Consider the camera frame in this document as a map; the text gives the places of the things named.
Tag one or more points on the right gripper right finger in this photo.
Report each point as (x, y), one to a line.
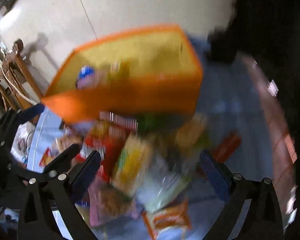
(263, 219)

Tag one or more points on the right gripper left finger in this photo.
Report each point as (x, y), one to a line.
(36, 220)

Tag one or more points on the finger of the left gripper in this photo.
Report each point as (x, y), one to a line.
(29, 114)

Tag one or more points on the pink snack packet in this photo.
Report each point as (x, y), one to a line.
(106, 203)

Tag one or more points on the blue snack bag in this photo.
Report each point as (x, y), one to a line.
(87, 77)

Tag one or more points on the red chocolate bar wrapper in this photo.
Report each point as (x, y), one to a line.
(227, 147)

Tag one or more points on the red snack bag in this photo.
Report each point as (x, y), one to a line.
(108, 140)

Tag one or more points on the orange white snack packet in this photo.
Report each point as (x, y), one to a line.
(173, 217)

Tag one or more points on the clear white candy bag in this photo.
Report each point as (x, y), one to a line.
(160, 185)

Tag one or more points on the cracker pack green label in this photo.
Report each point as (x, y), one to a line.
(131, 165)

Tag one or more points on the green snack packet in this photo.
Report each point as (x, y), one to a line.
(150, 122)

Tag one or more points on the white plastic bag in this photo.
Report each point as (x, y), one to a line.
(22, 142)

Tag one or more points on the brown wooden chair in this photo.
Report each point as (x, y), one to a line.
(18, 88)

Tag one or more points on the pink patterned cloth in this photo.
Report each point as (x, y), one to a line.
(282, 144)

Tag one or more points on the blue tablecloth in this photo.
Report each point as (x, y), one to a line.
(231, 102)

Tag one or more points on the orange cardboard box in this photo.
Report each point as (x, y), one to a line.
(165, 75)

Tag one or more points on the dark carved wooden furniture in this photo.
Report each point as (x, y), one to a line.
(269, 30)

